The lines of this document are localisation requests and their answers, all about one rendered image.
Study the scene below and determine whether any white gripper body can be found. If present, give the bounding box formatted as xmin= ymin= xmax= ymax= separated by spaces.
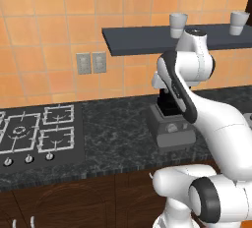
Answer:
xmin=151 ymin=71 xmax=172 ymax=91

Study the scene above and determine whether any grey blender base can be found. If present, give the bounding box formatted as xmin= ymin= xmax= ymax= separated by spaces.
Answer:
xmin=147 ymin=102 xmax=198 ymax=156

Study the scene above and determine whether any white cup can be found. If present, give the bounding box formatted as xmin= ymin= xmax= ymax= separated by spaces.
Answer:
xmin=168 ymin=12 xmax=189 ymax=39
xmin=228 ymin=10 xmax=251 ymax=36

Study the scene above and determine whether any dark wood cupboard door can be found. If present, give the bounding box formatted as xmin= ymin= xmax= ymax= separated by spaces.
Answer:
xmin=13 ymin=174 xmax=116 ymax=228
xmin=114 ymin=168 xmax=169 ymax=228
xmin=0 ymin=189 xmax=17 ymax=228

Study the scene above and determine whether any black gas hob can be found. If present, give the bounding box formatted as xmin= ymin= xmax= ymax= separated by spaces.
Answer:
xmin=0 ymin=102 xmax=86 ymax=178

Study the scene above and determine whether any dark wall shelf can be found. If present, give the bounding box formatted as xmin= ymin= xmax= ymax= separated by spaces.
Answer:
xmin=101 ymin=23 xmax=252 ymax=57

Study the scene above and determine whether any grey wall socket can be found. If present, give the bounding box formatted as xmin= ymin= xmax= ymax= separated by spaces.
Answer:
xmin=76 ymin=52 xmax=93 ymax=76
xmin=92 ymin=51 xmax=108 ymax=75

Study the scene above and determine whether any dark wall cupboard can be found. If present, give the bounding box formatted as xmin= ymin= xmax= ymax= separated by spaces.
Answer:
xmin=245 ymin=0 xmax=252 ymax=28

